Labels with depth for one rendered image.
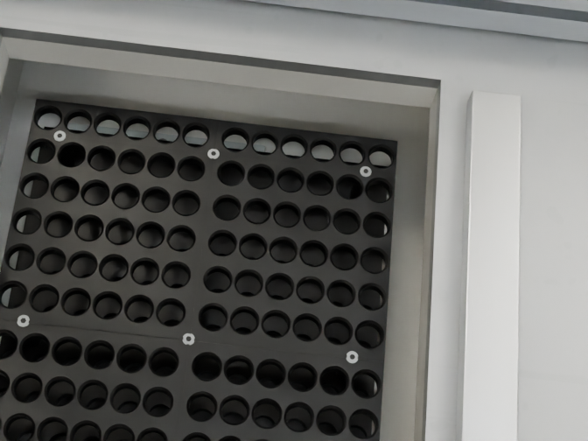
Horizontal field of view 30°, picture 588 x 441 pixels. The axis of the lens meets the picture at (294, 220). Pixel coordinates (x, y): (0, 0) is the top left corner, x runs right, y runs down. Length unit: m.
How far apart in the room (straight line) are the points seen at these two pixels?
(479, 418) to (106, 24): 0.24
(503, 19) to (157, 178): 0.18
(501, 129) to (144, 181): 0.17
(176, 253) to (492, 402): 0.16
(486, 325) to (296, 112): 0.21
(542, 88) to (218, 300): 0.18
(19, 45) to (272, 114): 0.16
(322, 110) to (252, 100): 0.04
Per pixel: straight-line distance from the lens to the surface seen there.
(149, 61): 0.52
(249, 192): 0.52
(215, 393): 0.49
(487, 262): 0.46
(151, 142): 0.53
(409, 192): 0.60
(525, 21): 0.52
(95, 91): 0.62
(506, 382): 0.45
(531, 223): 0.48
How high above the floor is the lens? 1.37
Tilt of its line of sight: 67 degrees down
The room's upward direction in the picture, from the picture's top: 11 degrees clockwise
